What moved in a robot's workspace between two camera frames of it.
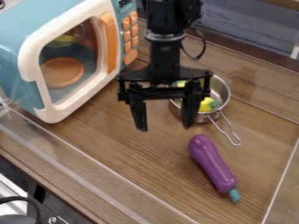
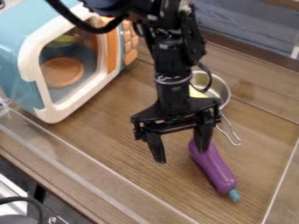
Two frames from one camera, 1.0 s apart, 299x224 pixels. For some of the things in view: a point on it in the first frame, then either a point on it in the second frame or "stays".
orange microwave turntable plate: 62,72 stays
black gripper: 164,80 to 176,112
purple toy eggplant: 212,165 stays
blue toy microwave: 64,50 stays
